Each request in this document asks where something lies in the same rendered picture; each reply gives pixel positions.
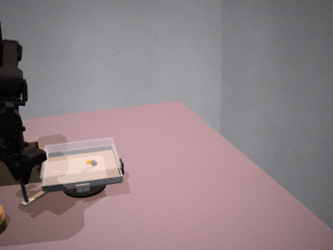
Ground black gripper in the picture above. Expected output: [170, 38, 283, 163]
[0, 126, 47, 185]

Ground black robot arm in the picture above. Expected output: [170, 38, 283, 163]
[0, 39, 27, 160]

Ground tan tape roll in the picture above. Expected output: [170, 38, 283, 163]
[0, 205, 8, 234]

